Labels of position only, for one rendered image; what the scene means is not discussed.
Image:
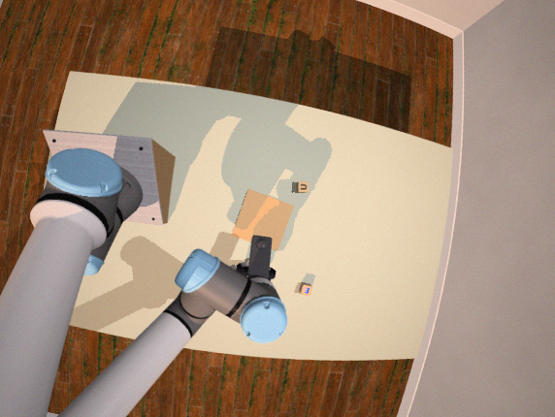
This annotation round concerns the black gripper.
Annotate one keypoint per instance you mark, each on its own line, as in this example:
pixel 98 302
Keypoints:
pixel 243 268

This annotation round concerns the orange flat mat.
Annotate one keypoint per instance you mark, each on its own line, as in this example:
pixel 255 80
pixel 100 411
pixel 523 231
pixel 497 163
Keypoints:
pixel 262 215

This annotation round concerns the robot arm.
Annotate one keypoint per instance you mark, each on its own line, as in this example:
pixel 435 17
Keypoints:
pixel 71 218

